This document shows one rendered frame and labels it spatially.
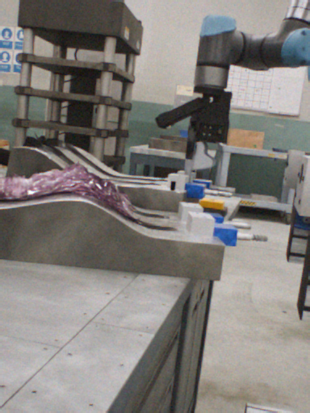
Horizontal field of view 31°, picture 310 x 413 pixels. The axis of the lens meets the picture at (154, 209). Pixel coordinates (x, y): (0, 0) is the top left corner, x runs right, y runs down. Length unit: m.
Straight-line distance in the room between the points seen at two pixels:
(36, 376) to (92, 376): 0.05
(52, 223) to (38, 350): 0.31
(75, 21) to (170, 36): 2.72
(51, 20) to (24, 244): 4.48
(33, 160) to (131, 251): 0.45
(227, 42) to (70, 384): 0.92
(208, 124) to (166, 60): 6.42
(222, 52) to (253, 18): 6.46
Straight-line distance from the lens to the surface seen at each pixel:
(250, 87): 7.58
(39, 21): 5.26
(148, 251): 0.81
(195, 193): 1.15
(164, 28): 7.72
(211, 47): 1.25
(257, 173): 7.59
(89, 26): 5.14
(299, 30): 1.22
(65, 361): 0.52
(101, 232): 0.81
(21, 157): 1.21
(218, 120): 1.24
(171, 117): 1.26
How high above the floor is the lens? 1.01
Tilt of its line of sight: 9 degrees down
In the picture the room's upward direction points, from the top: 7 degrees clockwise
